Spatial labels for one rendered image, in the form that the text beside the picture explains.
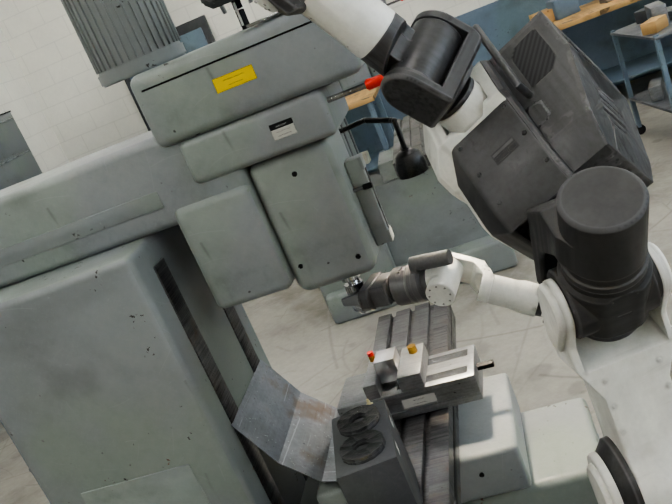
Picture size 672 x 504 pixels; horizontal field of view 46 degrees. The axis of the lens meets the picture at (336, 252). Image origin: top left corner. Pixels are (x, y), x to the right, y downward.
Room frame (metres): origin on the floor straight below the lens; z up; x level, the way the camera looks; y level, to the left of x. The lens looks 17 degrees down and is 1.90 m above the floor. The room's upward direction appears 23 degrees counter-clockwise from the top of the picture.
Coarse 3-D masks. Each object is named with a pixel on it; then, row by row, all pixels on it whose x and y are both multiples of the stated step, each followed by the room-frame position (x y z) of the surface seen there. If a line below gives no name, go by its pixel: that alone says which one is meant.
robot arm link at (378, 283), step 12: (372, 276) 1.76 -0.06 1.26; (384, 276) 1.73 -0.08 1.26; (396, 276) 1.67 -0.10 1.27; (360, 288) 1.71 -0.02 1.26; (372, 288) 1.69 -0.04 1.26; (384, 288) 1.67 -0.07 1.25; (396, 288) 1.65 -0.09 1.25; (360, 300) 1.68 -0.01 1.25; (372, 300) 1.69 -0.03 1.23; (384, 300) 1.67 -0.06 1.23; (396, 300) 1.66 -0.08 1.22; (408, 300) 1.65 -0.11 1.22
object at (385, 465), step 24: (360, 408) 1.45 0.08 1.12; (384, 408) 1.44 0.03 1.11; (336, 432) 1.42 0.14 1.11; (360, 432) 1.36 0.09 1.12; (384, 432) 1.35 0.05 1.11; (336, 456) 1.34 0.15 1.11; (360, 456) 1.28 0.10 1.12; (384, 456) 1.27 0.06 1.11; (408, 456) 1.46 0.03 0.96; (360, 480) 1.26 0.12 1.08; (384, 480) 1.26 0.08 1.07; (408, 480) 1.27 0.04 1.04
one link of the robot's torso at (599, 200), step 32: (576, 192) 0.96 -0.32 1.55; (608, 192) 0.94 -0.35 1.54; (640, 192) 0.92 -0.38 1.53; (544, 224) 1.01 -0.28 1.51; (576, 224) 0.92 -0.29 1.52; (608, 224) 0.90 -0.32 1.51; (640, 224) 0.90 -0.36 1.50; (544, 256) 1.10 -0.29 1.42; (576, 256) 0.95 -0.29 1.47; (608, 256) 0.92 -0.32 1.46; (640, 256) 0.94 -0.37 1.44; (608, 288) 0.96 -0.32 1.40
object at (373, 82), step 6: (372, 78) 1.59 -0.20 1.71; (378, 78) 1.59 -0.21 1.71; (360, 84) 1.61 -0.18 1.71; (366, 84) 1.59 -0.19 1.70; (372, 84) 1.59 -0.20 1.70; (378, 84) 1.59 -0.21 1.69; (348, 90) 1.61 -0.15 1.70; (354, 90) 1.61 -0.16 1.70; (360, 90) 1.61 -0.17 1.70; (330, 96) 1.62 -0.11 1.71; (336, 96) 1.62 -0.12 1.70; (342, 96) 1.61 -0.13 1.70
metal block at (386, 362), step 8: (376, 352) 1.79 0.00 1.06; (384, 352) 1.78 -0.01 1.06; (392, 352) 1.76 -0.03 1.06; (376, 360) 1.75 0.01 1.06; (384, 360) 1.74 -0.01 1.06; (392, 360) 1.73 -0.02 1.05; (376, 368) 1.74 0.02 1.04; (384, 368) 1.74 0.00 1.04; (392, 368) 1.73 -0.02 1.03; (384, 376) 1.74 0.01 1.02; (392, 376) 1.73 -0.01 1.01
